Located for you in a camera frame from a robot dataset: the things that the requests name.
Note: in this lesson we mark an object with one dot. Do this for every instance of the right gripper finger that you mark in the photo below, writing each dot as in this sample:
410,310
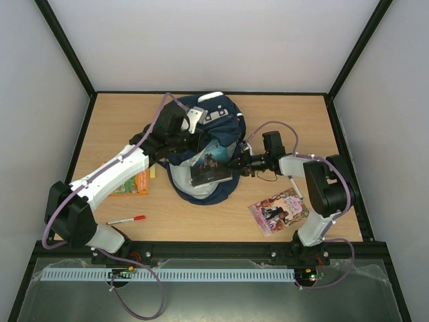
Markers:
234,165
246,172

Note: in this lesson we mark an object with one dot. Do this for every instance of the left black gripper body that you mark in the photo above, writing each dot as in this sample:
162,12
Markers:
175,140

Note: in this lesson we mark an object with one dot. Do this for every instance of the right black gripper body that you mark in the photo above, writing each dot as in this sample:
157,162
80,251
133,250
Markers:
245,162

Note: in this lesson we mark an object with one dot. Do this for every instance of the Wuthering Heights paperback book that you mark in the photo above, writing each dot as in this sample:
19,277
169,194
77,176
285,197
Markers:
210,166

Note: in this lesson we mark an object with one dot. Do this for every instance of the navy blue student backpack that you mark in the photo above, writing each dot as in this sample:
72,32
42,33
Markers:
223,121

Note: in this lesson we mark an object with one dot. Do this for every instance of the pink illustrated paperback book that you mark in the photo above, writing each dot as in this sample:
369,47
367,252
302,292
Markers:
278,212

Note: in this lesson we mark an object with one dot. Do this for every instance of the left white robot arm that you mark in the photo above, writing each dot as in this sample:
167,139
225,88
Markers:
70,210

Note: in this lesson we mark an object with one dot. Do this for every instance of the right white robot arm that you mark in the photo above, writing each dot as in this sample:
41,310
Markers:
328,181

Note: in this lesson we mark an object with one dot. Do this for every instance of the purple capped marker pen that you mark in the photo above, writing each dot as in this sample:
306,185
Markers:
295,186

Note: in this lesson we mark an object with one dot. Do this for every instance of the yellow highlighter pen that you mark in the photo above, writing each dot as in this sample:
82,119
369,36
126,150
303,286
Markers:
152,172

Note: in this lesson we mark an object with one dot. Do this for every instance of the orange Treehouse children's book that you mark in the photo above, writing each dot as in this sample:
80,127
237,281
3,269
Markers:
136,185

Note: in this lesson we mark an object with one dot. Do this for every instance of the red capped marker pen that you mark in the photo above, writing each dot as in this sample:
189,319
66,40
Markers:
136,218

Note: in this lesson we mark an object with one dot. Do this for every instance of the right controller circuit board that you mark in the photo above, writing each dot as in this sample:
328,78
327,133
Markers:
310,274

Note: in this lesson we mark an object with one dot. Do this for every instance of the controller circuit board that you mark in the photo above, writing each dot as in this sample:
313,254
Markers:
310,274
122,273

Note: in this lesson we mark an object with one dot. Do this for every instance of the left controller circuit board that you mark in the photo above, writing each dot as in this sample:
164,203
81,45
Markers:
122,273

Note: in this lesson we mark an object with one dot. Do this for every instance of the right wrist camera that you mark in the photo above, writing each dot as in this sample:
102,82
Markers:
246,147

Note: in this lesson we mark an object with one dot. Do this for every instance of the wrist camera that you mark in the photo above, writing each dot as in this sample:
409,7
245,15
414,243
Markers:
195,116
246,147

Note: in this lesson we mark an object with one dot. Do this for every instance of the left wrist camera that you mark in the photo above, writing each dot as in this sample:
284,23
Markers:
195,116

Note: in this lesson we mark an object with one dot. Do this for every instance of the light blue slotted cable duct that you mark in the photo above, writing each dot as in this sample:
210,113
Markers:
171,275

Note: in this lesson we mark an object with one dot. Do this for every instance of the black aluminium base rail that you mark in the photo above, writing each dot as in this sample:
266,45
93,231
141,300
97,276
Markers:
277,253

